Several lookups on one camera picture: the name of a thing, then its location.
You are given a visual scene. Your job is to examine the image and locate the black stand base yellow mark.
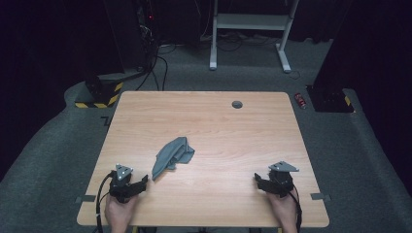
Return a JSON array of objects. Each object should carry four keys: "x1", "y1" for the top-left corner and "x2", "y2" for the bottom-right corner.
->
[{"x1": 305, "y1": 84, "x2": 355, "y2": 114}]

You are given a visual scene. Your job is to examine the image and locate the red can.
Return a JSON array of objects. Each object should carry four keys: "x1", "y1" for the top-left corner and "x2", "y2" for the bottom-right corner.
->
[{"x1": 293, "y1": 92, "x2": 307, "y2": 110}]

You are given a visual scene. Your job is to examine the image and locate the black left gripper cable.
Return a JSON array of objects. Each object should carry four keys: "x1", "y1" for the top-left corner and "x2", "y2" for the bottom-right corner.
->
[{"x1": 94, "y1": 172, "x2": 115, "y2": 233}]

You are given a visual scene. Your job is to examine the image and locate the person's right hand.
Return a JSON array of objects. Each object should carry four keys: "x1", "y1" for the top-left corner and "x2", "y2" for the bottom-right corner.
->
[{"x1": 265, "y1": 191, "x2": 299, "y2": 233}]

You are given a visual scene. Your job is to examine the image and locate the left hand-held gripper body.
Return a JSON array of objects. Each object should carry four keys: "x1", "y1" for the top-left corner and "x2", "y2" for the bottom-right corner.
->
[{"x1": 109, "y1": 163, "x2": 134, "y2": 204}]

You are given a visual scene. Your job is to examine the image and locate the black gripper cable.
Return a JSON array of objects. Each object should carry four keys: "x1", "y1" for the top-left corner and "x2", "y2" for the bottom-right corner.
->
[
  {"x1": 291, "y1": 183, "x2": 303, "y2": 233},
  {"x1": 94, "y1": 172, "x2": 115, "y2": 233}
]

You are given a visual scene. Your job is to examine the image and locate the white metal stand frame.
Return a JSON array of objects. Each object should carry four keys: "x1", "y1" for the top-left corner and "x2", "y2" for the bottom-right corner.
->
[{"x1": 209, "y1": 0, "x2": 299, "y2": 74}]

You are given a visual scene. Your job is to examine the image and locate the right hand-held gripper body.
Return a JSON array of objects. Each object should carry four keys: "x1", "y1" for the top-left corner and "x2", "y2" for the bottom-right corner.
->
[{"x1": 268, "y1": 160, "x2": 299, "y2": 198}]

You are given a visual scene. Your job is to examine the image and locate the person's left hand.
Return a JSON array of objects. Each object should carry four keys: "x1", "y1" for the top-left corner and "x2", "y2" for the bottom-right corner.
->
[{"x1": 104, "y1": 194, "x2": 139, "y2": 233}]

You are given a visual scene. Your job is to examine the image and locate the black floor cables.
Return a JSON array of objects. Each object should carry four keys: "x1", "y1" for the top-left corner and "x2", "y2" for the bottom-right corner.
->
[{"x1": 135, "y1": 45, "x2": 169, "y2": 92}]

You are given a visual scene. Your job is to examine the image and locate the grey tape piece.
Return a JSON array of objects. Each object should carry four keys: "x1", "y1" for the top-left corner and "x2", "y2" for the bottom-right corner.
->
[
  {"x1": 75, "y1": 194, "x2": 97, "y2": 204},
  {"x1": 310, "y1": 192, "x2": 332, "y2": 202}
]

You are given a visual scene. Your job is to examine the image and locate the grey cloth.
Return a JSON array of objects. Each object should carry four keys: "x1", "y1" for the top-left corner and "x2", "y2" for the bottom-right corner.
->
[{"x1": 151, "y1": 136, "x2": 196, "y2": 182}]

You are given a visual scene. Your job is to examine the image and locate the dark computer tower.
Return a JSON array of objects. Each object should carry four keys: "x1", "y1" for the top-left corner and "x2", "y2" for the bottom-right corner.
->
[{"x1": 103, "y1": 0, "x2": 157, "y2": 71}]

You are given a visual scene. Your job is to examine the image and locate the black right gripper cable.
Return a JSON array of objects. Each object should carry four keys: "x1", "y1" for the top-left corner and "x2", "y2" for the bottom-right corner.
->
[{"x1": 291, "y1": 183, "x2": 303, "y2": 233}]

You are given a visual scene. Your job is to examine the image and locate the black yellow striped stand base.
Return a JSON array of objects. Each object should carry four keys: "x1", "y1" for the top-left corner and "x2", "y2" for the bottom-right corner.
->
[{"x1": 75, "y1": 72, "x2": 124, "y2": 110}]

